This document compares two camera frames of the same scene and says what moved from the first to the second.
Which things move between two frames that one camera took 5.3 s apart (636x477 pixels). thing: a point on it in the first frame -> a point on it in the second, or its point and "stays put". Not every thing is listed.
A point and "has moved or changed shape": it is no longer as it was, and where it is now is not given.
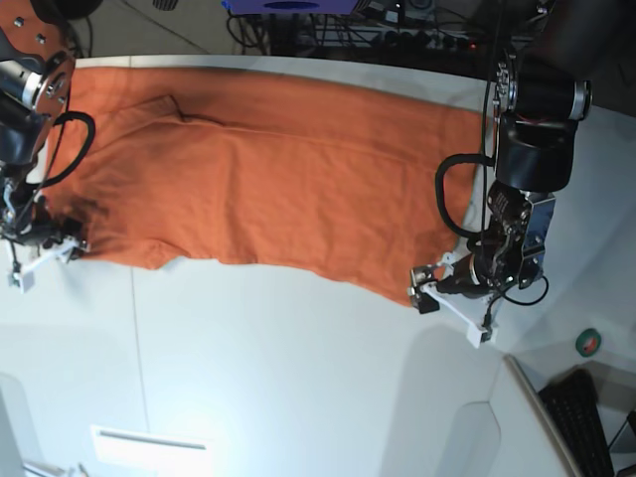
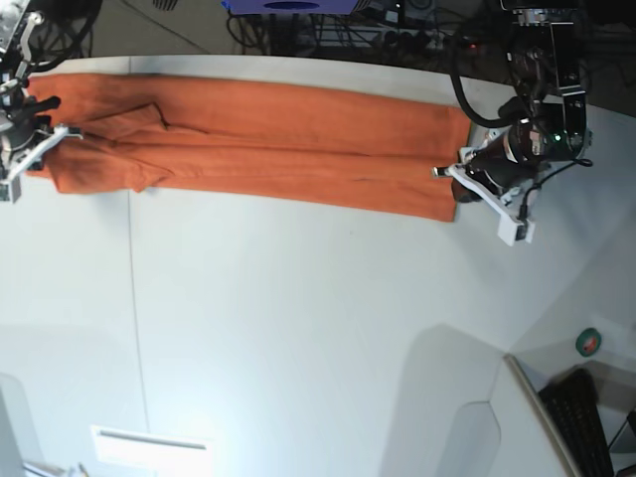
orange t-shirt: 358,175 has moved or changed shape
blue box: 289,7 stays put
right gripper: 432,285 -> 492,168
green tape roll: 587,342 stays put
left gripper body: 61,238 -> 26,137
